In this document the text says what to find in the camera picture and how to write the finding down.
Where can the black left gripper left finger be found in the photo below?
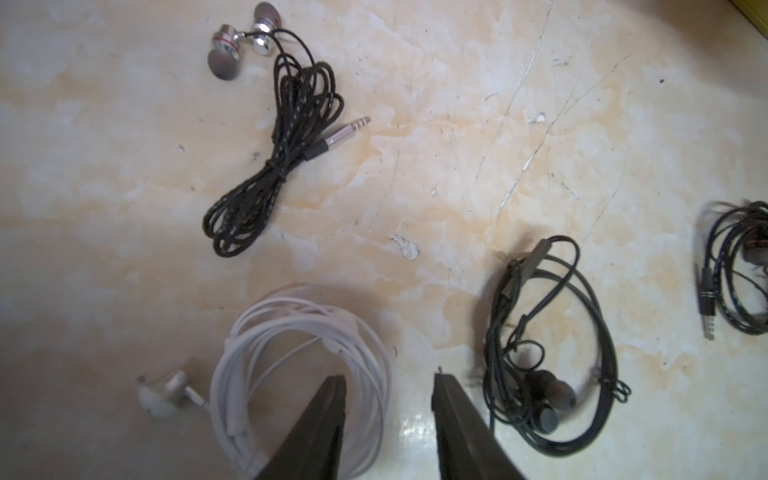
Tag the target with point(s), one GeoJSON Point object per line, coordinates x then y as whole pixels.
{"type": "Point", "coordinates": [312, 449]}

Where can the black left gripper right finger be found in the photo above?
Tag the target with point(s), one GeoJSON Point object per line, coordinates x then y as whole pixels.
{"type": "Point", "coordinates": [466, 447]}

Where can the black earphones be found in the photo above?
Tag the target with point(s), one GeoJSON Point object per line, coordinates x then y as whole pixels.
{"type": "Point", "coordinates": [307, 104]}
{"type": "Point", "coordinates": [517, 390]}
{"type": "Point", "coordinates": [735, 235]}

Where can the yellow bottom drawer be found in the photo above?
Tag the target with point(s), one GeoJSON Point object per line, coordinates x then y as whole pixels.
{"type": "Point", "coordinates": [756, 11]}

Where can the white earphones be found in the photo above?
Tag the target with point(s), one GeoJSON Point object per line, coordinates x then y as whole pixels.
{"type": "Point", "coordinates": [276, 353]}

